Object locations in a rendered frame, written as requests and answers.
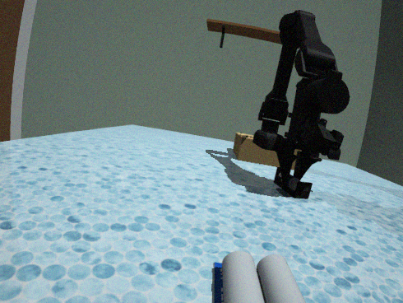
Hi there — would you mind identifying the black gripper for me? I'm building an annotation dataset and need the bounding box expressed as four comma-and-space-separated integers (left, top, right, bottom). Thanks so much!
253, 109, 341, 185

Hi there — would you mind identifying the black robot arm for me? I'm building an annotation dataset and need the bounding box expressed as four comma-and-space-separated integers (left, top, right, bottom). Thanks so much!
258, 10, 350, 156

